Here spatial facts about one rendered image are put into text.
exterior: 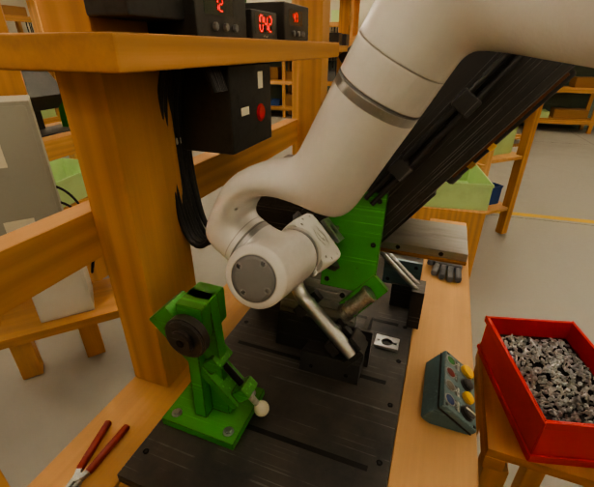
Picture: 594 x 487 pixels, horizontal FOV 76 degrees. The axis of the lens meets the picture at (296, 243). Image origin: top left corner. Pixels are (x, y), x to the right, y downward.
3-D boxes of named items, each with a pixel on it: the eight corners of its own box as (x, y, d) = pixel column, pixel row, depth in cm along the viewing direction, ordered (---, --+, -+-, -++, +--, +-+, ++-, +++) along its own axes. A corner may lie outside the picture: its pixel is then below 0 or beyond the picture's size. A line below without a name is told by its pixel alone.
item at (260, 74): (273, 137, 83) (271, 62, 76) (236, 156, 69) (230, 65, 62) (224, 132, 87) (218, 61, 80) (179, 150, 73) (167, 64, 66)
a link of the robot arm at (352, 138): (265, 25, 34) (187, 244, 54) (406, 126, 32) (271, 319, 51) (311, 27, 41) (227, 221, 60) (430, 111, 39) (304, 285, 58)
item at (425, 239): (464, 236, 96) (466, 225, 95) (465, 267, 83) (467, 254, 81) (318, 214, 108) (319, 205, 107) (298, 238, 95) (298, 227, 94)
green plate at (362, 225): (378, 284, 86) (392, 192, 81) (372, 295, 78) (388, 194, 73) (329, 274, 90) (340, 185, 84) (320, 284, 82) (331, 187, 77)
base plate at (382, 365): (426, 242, 141) (427, 237, 140) (368, 597, 50) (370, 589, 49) (319, 225, 154) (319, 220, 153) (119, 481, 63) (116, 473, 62)
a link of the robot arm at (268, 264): (252, 255, 60) (297, 293, 59) (206, 276, 48) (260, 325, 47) (280, 214, 58) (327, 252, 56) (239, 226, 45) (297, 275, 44)
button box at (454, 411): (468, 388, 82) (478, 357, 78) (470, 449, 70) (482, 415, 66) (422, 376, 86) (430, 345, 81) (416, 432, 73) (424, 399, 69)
